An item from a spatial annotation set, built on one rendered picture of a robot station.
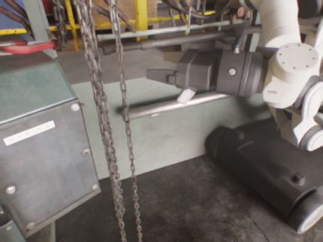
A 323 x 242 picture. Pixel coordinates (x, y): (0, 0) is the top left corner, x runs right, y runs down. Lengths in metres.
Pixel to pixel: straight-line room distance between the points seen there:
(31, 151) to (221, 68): 0.43
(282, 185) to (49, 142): 0.97
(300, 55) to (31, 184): 0.61
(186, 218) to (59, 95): 0.88
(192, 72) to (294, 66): 0.17
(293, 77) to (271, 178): 0.83
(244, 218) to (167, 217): 0.37
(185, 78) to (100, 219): 0.95
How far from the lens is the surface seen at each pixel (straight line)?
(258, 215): 1.33
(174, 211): 1.26
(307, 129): 1.34
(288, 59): 0.46
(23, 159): 0.60
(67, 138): 0.61
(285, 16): 0.58
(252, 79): 0.47
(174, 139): 1.34
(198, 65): 0.47
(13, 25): 3.65
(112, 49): 1.00
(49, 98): 0.57
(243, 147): 1.36
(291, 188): 1.21
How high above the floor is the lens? 1.04
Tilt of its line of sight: 35 degrees down
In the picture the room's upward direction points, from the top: 1 degrees counter-clockwise
